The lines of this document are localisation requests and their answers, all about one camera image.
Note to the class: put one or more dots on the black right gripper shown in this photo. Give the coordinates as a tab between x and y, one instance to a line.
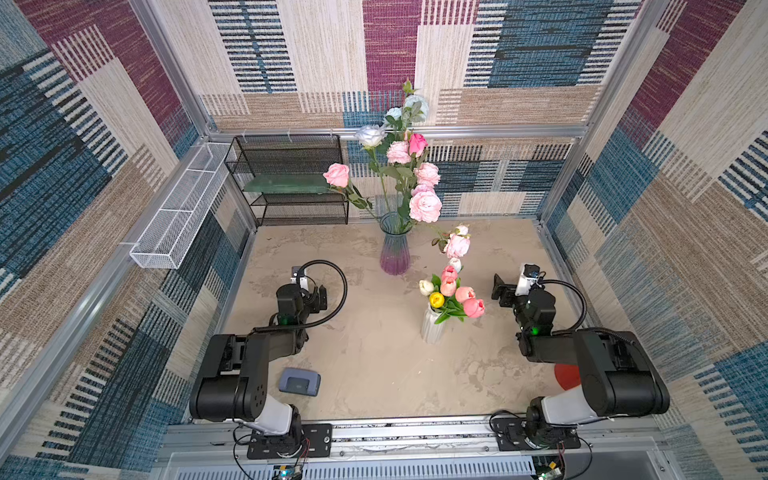
501	291

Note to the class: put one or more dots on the white wire mesh basket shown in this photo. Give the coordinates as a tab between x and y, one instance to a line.
166	240

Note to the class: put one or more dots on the cream white tulip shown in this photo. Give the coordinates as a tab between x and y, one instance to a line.
426	287

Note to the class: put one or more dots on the yellow tulip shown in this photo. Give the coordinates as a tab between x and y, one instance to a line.
436	300

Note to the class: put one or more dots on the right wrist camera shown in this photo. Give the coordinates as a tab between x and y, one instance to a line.
529	277

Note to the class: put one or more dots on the purple glass vase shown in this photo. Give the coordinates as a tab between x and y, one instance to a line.
395	256

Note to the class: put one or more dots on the grey blue small case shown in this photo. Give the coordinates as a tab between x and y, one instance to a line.
300	382

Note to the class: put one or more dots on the pink rose bouquet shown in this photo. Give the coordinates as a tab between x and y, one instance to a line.
397	152

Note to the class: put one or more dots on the white ribbed vase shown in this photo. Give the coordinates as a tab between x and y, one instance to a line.
433	326

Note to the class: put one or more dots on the red cup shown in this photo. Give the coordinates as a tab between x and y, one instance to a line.
567	376

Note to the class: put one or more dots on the black wire shelf rack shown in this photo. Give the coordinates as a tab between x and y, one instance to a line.
252	155

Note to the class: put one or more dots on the pink tulip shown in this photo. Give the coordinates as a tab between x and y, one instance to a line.
470	308
448	287
464	294
449	274

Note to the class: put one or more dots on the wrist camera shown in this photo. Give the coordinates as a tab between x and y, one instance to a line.
529	277
298	277

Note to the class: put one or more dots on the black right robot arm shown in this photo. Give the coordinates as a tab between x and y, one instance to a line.
616	376

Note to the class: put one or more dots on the white tulip bud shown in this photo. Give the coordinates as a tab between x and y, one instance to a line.
456	264

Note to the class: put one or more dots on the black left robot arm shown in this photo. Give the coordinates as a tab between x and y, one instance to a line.
232	381

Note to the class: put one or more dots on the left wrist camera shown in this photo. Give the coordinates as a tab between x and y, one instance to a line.
298	277

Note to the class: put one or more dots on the green mat on shelf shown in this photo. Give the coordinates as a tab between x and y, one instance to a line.
287	184

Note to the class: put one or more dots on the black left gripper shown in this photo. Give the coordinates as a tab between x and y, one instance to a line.
318	299

